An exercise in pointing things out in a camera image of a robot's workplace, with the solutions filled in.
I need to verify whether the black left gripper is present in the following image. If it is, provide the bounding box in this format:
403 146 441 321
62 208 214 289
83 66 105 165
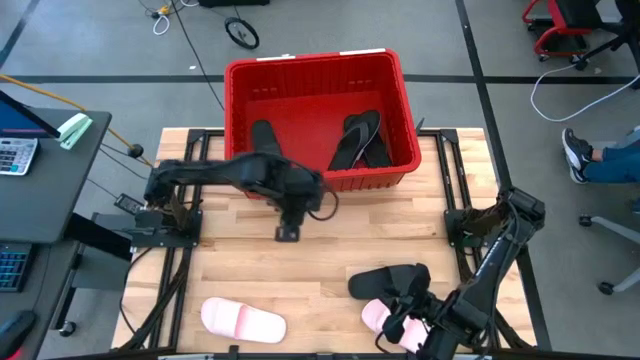
274 184 324 244

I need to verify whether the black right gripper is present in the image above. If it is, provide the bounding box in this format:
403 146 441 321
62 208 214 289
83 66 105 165
382 292 451 351

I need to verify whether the pink slide sandal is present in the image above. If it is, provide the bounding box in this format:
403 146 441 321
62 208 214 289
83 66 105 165
360 298 432 354
200 297 288 345

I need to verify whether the black slide sandal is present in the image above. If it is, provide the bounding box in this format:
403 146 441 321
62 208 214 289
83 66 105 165
249 119 284 157
348 263 432 302

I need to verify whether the red plastic bin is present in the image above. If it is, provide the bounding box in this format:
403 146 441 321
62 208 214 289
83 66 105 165
223 48 423 194

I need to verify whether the black power adapter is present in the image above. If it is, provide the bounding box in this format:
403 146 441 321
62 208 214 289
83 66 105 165
113 193 147 216

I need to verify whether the black box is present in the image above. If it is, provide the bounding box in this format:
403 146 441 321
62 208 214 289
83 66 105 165
198 0 271 8

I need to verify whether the grey chair base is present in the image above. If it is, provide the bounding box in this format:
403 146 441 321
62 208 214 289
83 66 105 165
578 213 640 296

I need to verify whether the person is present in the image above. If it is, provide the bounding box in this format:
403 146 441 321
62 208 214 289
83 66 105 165
561 124 640 214

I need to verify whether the mint green stapler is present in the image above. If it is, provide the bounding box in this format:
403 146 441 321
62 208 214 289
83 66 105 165
56 112 94 151

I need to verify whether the black desk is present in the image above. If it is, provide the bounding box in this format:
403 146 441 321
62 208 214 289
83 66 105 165
0 107 114 360

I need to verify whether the grey desk calculator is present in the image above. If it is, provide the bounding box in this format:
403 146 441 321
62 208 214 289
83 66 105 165
0 137 40 177

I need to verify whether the backlit black keyboard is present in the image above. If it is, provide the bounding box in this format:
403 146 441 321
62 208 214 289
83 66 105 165
0 243 34 294

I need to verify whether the black computer monitor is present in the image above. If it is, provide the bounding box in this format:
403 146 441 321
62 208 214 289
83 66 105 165
0 89 62 140

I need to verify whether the black computer mouse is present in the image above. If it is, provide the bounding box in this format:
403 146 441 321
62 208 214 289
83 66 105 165
0 309 38 359

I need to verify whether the red framed chair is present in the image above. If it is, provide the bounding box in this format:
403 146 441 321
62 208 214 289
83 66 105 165
522 0 595 62

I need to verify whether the black office chair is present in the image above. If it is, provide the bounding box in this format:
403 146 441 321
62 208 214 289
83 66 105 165
573 0 640 91

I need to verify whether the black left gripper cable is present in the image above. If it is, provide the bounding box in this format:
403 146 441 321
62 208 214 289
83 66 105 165
305 187 340 222

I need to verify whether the black aluminium table frame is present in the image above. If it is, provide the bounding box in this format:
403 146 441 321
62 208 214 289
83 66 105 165
110 127 551 360

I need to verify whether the black cable coil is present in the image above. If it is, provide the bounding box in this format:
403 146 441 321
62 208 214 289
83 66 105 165
223 16 261 51

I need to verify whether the long black floor cable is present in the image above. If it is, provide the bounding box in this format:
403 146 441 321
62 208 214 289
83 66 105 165
169 0 226 112

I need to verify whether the grey desk base plate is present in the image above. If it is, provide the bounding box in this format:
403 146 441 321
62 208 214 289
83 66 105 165
72 247 132 292

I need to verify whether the short white cable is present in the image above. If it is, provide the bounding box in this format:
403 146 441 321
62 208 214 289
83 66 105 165
152 13 172 37

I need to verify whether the long white cable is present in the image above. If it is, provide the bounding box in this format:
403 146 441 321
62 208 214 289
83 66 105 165
529 63 640 124

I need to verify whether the yellow cable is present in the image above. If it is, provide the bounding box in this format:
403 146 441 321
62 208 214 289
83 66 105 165
0 73 154 169

